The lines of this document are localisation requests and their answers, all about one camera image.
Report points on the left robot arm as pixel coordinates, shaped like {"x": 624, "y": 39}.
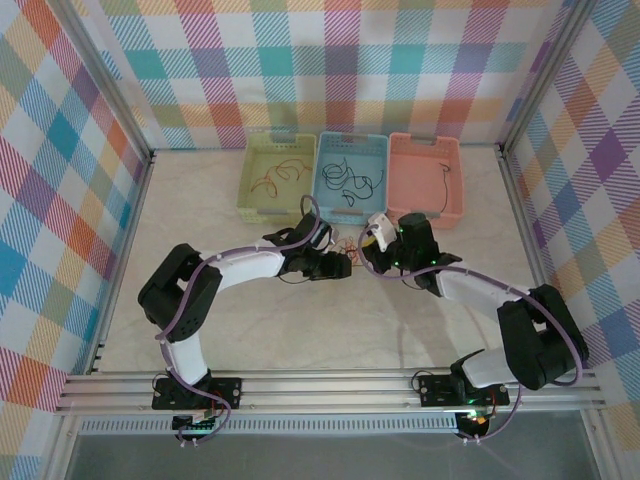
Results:
{"x": 245, "y": 265}

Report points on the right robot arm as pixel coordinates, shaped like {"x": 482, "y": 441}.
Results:
{"x": 480, "y": 292}

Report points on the blue plastic basket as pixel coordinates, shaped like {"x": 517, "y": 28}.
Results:
{"x": 330, "y": 200}

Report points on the pink plastic basket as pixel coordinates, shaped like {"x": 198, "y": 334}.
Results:
{"x": 420, "y": 175}

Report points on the green plastic basket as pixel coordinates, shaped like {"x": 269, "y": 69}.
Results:
{"x": 275, "y": 202}

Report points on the small black circuit board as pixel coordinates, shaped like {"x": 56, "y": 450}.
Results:
{"x": 477, "y": 422}
{"x": 192, "y": 425}

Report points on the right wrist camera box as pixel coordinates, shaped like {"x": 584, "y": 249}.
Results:
{"x": 382, "y": 230}

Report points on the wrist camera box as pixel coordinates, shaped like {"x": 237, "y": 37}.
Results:
{"x": 326, "y": 234}
{"x": 382, "y": 230}

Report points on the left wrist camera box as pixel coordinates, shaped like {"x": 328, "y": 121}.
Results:
{"x": 326, "y": 234}

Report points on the aluminium table side rail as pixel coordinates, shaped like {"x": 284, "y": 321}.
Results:
{"x": 523, "y": 215}
{"x": 131, "y": 215}

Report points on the aluminium mounting rail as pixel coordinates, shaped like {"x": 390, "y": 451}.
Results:
{"x": 325, "y": 392}

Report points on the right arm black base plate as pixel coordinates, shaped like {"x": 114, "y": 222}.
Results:
{"x": 435, "y": 390}

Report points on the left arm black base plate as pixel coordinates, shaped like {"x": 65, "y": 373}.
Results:
{"x": 230, "y": 392}

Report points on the aluminium frame post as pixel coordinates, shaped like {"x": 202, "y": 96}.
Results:
{"x": 111, "y": 82}
{"x": 545, "y": 75}

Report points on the short aluminium corner post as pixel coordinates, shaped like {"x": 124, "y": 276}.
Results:
{"x": 57, "y": 470}

